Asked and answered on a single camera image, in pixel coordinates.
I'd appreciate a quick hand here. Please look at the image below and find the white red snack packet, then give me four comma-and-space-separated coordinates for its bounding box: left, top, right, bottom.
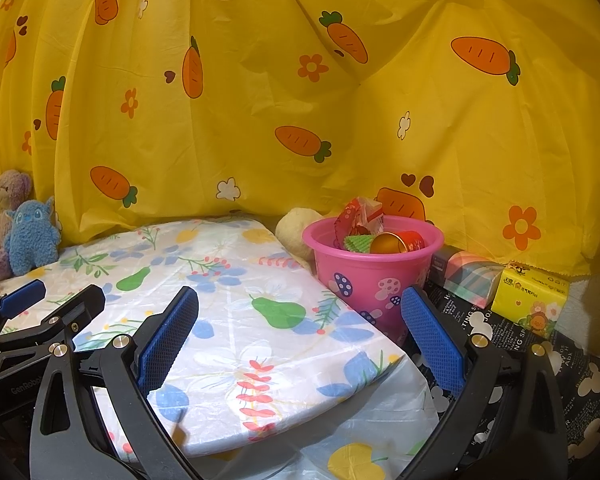
357, 197, 385, 234

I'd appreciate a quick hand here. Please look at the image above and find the plaid pastel box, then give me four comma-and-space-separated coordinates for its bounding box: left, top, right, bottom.
430, 246, 505, 309

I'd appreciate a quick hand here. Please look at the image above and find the red paper cup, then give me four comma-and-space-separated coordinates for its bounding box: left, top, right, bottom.
370, 230, 426, 255

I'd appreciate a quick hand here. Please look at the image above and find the blue plush monster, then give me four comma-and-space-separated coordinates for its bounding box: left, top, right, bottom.
5, 196, 62, 277

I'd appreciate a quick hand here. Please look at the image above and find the yellow carrot print curtain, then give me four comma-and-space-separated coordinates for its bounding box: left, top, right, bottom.
0, 0, 600, 281

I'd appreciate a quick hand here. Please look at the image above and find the purple teddy bear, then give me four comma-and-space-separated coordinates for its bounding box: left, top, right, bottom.
0, 169, 35, 286

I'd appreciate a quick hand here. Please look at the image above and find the floral plastic tablecloth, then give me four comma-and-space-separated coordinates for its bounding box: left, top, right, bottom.
0, 217, 446, 480

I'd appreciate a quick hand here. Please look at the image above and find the black printed cloth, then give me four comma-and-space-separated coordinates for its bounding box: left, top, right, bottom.
410, 280, 600, 476

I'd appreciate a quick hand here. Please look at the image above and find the green foam net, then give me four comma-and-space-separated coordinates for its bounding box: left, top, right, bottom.
344, 232, 376, 254

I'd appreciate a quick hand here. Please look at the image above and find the yellow tissue pack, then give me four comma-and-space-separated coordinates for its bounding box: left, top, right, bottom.
490, 262, 572, 340

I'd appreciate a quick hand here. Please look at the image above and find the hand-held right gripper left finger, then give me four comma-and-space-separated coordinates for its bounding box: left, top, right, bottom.
30, 285, 204, 480

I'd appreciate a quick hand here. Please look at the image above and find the red candy wrapper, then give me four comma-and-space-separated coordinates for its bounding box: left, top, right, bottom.
334, 199, 366, 251

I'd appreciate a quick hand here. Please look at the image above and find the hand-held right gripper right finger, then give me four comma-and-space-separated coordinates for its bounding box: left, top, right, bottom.
399, 286, 568, 480

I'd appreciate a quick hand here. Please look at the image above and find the pink plastic bucket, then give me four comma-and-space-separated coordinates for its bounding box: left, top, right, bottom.
302, 215, 445, 347

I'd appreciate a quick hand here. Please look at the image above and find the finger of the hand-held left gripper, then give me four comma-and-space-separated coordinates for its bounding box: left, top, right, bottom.
0, 284, 106, 362
0, 279, 47, 337

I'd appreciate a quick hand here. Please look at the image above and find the cream plush ball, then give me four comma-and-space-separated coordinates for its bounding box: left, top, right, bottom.
275, 207, 326, 264

